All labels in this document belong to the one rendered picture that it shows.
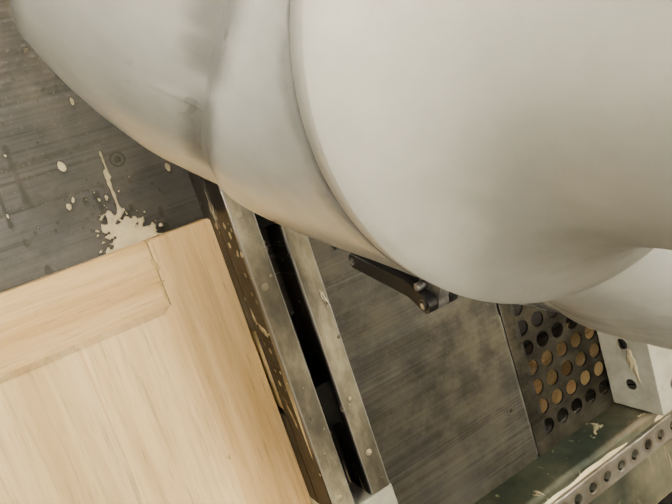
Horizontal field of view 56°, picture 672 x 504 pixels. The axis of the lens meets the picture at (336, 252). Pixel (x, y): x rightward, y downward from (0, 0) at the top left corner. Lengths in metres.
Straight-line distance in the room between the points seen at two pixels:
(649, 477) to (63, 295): 0.71
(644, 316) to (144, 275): 0.41
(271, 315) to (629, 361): 0.49
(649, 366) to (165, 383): 0.56
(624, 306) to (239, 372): 0.42
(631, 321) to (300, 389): 0.37
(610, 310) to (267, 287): 0.35
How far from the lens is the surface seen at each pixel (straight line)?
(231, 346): 0.57
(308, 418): 0.56
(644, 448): 0.89
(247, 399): 0.59
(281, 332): 0.53
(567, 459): 0.83
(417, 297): 0.43
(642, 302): 0.21
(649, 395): 0.87
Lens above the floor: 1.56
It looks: 40 degrees down
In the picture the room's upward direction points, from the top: straight up
